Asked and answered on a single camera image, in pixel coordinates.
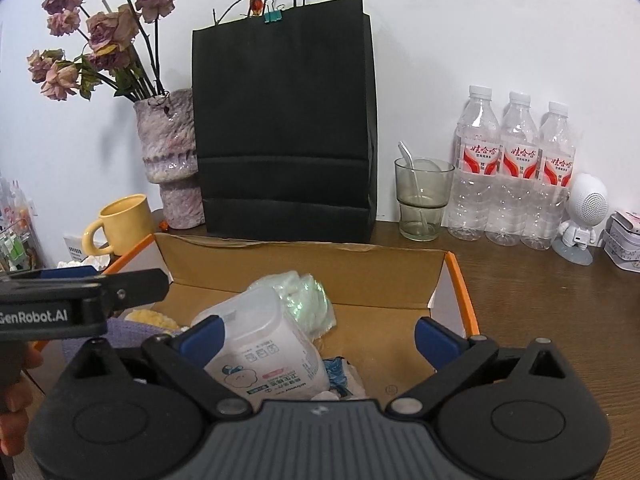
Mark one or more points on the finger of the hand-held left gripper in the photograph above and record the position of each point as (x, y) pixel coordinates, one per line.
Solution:
(60, 275)
(137, 285)

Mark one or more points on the green tinted glass cup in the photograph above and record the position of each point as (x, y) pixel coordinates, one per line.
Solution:
(425, 210)

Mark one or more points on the white robot figure speaker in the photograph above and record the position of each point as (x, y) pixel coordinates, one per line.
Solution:
(590, 205)

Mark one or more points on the black paper bag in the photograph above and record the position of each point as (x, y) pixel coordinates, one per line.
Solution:
(285, 135)

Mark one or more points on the yellow and white plush toy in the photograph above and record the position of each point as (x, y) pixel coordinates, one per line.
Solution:
(147, 317)

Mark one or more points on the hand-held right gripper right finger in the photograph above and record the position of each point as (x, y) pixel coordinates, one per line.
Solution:
(435, 342)

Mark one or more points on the red cardboard box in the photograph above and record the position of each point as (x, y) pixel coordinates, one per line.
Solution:
(380, 320)

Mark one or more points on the teal binder clip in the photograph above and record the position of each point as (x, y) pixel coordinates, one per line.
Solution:
(273, 16)

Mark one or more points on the clear plastic bag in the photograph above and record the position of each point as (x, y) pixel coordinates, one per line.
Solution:
(305, 300)

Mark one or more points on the purple knit cloth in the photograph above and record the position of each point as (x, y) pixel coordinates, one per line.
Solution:
(130, 335)

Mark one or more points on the white flat box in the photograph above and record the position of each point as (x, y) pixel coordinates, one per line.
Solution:
(75, 245)

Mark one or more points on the rack of small colourful items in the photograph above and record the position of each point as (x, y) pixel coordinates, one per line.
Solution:
(20, 230)

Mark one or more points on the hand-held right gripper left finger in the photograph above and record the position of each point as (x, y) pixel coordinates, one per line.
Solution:
(202, 337)

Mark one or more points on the dried twig with red berry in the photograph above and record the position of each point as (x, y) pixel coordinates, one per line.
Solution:
(255, 4)

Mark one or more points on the mottled purple ceramic vase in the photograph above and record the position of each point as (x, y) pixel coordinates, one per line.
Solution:
(167, 135)

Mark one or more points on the dried pink rose bouquet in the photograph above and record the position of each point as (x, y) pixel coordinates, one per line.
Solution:
(107, 30)

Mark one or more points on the white plastic spoon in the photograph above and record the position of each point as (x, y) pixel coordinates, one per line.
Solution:
(407, 152)

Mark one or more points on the person's left hand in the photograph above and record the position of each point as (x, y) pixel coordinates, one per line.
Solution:
(15, 430)

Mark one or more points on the blue wrapper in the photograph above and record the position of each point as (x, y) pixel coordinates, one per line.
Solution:
(335, 372)

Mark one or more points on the patterned white tin box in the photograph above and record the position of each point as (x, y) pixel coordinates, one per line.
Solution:
(625, 245)

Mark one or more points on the yellow mug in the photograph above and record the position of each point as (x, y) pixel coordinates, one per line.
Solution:
(127, 225)

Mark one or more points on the white wipes canister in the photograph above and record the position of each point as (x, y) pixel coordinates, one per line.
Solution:
(270, 345)

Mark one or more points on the clear water bottle red label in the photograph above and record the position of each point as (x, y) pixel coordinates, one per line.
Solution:
(555, 195)
(517, 190)
(472, 185)

